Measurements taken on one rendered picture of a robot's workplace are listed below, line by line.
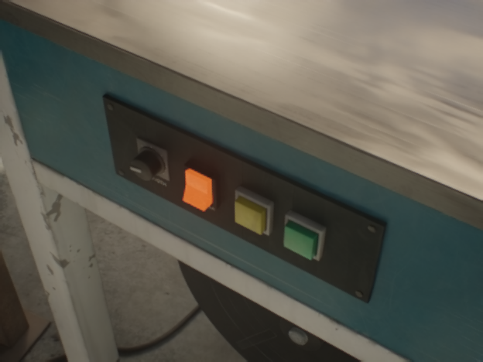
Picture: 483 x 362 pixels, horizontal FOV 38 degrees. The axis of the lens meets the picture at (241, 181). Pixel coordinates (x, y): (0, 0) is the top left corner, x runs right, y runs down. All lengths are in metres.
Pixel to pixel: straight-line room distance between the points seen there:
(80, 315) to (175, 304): 0.34
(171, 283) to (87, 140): 0.68
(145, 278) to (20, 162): 0.59
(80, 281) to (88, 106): 0.36
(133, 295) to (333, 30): 0.83
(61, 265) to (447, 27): 0.53
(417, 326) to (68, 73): 0.34
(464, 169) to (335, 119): 0.09
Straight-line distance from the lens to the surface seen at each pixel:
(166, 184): 0.60
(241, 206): 0.53
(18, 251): 1.40
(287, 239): 0.52
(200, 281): 1.03
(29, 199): 0.81
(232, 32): 0.55
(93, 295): 0.96
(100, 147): 0.64
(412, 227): 0.48
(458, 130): 0.48
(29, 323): 1.29
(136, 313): 1.27
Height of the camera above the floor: 1.03
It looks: 45 degrees down
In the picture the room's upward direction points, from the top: straight up
